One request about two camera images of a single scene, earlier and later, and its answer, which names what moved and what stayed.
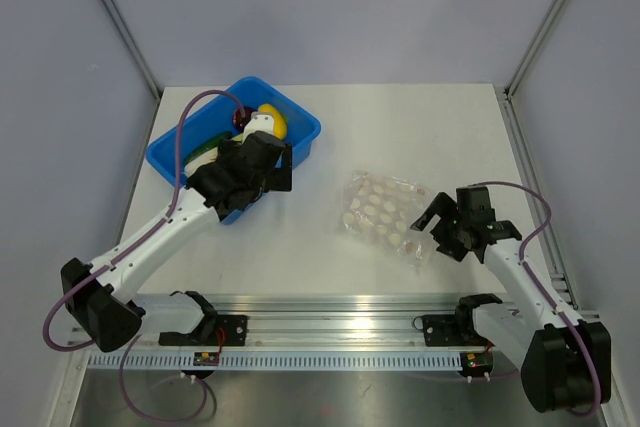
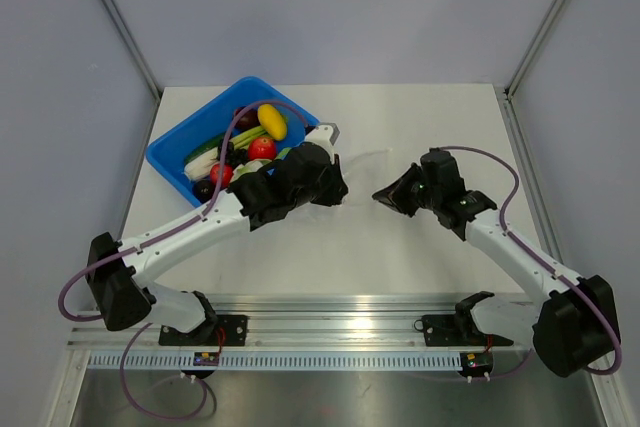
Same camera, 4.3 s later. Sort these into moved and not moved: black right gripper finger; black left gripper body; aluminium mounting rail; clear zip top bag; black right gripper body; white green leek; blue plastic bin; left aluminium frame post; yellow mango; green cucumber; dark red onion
Moved: black right gripper body; clear zip top bag; black left gripper body; black right gripper finger
Not moved: blue plastic bin; yellow mango; white green leek; aluminium mounting rail; dark red onion; left aluminium frame post; green cucumber
